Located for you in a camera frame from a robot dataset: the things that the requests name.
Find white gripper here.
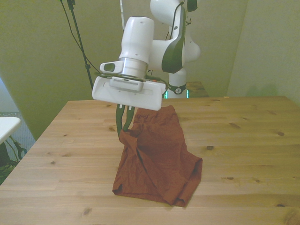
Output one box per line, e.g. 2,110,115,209
91,76,165,139

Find black tripod camera cable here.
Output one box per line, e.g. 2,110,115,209
59,0,104,75

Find small dark wooden table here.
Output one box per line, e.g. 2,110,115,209
185,81,210,98

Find black tripod pole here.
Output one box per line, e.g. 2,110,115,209
67,0,94,91

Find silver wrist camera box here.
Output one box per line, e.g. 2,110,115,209
108,78,144,93

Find rust red shorts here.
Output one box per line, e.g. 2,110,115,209
112,105,203,208

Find white side table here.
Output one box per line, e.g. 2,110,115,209
0,116,22,145

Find black cable bundle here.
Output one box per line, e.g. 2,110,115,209
0,135,28,179

